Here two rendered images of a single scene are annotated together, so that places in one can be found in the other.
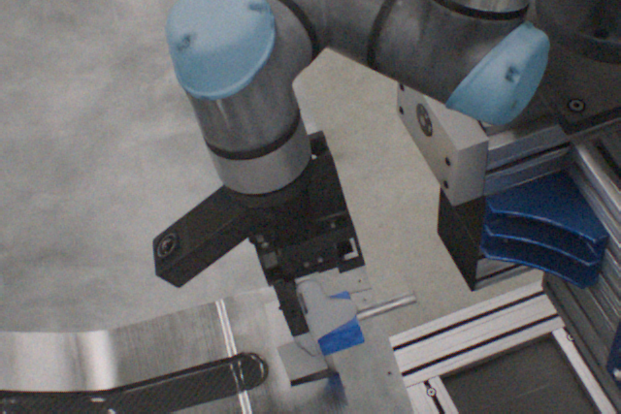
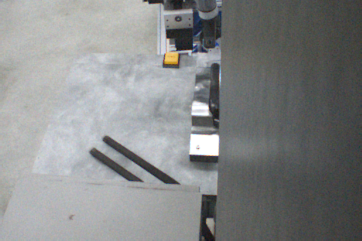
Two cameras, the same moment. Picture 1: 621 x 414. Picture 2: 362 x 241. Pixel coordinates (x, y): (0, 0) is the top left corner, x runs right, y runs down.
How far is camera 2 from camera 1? 1.10 m
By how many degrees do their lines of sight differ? 41
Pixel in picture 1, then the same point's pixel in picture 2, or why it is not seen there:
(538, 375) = not seen: hidden behind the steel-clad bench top
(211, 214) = (208, 30)
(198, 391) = (215, 75)
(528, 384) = not seen: hidden behind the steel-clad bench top
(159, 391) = (213, 81)
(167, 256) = (212, 42)
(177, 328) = (199, 75)
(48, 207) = (143, 105)
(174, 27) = not seen: outside the picture
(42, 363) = (201, 95)
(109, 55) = (102, 85)
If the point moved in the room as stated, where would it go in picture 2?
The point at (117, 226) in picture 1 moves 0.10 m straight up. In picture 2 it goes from (155, 92) to (153, 78)
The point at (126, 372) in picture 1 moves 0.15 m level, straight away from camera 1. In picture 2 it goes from (206, 85) to (170, 87)
